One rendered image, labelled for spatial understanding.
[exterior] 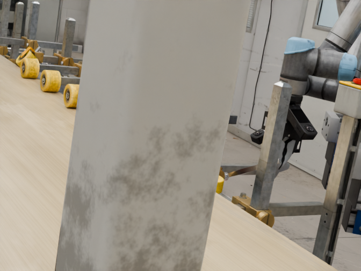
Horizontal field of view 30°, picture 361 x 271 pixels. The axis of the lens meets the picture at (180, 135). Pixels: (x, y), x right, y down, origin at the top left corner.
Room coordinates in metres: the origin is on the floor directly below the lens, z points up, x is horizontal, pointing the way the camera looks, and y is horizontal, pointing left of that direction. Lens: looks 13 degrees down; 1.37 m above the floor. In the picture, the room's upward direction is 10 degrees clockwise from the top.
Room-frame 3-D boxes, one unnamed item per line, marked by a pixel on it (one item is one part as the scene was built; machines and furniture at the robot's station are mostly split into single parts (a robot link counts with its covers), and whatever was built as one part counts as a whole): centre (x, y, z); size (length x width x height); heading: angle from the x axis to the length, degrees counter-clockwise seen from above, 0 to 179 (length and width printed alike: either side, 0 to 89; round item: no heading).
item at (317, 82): (2.17, -0.39, 1.12); 0.11 x 0.11 x 0.08; 56
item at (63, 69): (2.81, 0.43, 0.95); 0.50 x 0.04 x 0.04; 122
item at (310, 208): (1.76, -0.26, 0.81); 0.44 x 0.03 x 0.04; 122
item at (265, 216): (1.72, -0.22, 0.81); 0.14 x 0.06 x 0.05; 32
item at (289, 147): (1.85, -0.29, 0.96); 0.06 x 0.03 x 0.09; 32
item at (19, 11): (3.61, 0.96, 0.89); 0.04 x 0.04 x 0.48; 32
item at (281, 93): (1.70, -0.24, 0.93); 0.04 x 0.04 x 0.48; 32
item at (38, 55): (2.93, 0.70, 0.95); 0.10 x 0.04 x 0.10; 122
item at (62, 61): (2.99, 0.57, 0.95); 0.14 x 0.06 x 0.05; 32
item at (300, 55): (1.84, -0.28, 1.23); 0.09 x 0.08 x 0.11; 89
